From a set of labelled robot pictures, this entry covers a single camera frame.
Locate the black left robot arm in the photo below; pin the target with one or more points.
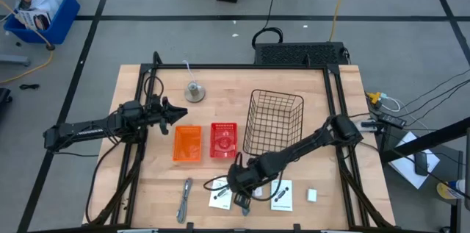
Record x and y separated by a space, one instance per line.
84 130

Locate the red plastic basket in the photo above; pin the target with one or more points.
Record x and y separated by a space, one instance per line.
217 127

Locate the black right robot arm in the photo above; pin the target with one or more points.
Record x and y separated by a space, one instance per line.
293 152

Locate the orange plastic basket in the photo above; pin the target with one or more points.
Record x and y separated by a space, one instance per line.
187 145

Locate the yellow plug connector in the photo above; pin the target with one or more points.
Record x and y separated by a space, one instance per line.
374 97

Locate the grey metal furniture foot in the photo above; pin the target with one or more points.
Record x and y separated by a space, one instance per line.
14 60

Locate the box with green side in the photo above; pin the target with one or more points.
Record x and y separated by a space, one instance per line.
282 204

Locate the red round object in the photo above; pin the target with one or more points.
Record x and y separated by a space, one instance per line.
224 144

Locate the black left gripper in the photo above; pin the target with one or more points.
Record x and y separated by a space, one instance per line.
159 113

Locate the white and yellow bottle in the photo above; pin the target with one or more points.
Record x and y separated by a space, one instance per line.
446 190

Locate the grey metal pole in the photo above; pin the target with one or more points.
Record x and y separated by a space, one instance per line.
467 170

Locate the black chair base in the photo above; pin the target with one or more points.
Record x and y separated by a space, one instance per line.
4 99

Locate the black diagonal beam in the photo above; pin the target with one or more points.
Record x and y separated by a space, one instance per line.
433 139

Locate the black aluminium frame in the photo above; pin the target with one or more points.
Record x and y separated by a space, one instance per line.
235 66

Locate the white paper sheet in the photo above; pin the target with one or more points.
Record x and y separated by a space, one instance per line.
404 167

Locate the small white charger cube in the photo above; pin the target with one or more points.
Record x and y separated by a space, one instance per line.
311 195

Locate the black phone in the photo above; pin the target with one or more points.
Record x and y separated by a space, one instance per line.
421 163

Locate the blue plastic bin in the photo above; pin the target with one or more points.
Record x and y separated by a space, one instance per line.
62 23

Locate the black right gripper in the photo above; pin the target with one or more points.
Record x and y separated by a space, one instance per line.
240 178

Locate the dark grey side table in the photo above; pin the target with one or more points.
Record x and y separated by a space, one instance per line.
446 168

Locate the black power brick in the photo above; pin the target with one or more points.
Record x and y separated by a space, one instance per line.
393 121

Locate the black perforated computer case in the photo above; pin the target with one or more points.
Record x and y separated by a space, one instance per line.
297 53

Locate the small white adapter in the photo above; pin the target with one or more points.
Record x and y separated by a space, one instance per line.
258 192

